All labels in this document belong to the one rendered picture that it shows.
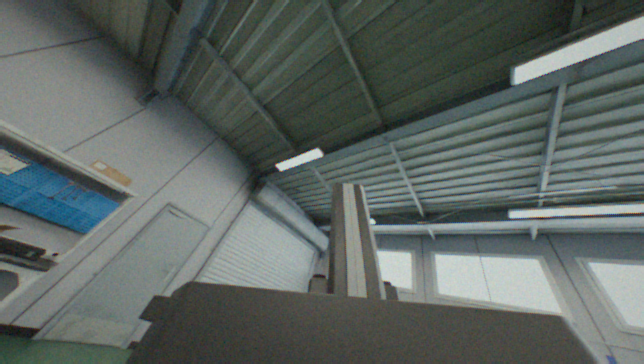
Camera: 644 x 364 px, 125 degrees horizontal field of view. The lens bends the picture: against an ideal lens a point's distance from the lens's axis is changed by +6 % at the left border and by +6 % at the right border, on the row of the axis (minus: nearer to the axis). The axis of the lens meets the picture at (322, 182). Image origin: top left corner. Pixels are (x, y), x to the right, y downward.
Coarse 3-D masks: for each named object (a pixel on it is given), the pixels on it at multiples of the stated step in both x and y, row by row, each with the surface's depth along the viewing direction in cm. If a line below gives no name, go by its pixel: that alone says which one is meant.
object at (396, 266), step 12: (384, 252) 531; (396, 252) 512; (408, 252) 494; (384, 264) 509; (396, 264) 490; (408, 264) 473; (384, 276) 488; (396, 276) 471; (408, 276) 455; (408, 288) 438
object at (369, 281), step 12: (348, 192) 9; (360, 192) 9; (360, 204) 8; (360, 216) 8; (360, 228) 7; (360, 240) 7; (372, 240) 7; (360, 252) 6; (372, 252) 6; (360, 264) 6; (372, 264) 6; (360, 276) 6; (372, 276) 6; (360, 288) 5; (372, 288) 5; (384, 288) 6; (396, 288) 6
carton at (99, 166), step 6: (96, 162) 253; (102, 162) 257; (96, 168) 252; (102, 168) 256; (108, 168) 260; (114, 168) 265; (102, 174) 255; (108, 174) 259; (114, 174) 264; (120, 174) 269; (114, 180) 262; (120, 180) 267; (126, 180) 272; (126, 186) 286
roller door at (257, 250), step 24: (240, 216) 431; (264, 216) 486; (240, 240) 424; (264, 240) 474; (288, 240) 536; (216, 264) 376; (240, 264) 414; (264, 264) 461; (288, 264) 521; (312, 264) 592; (288, 288) 505
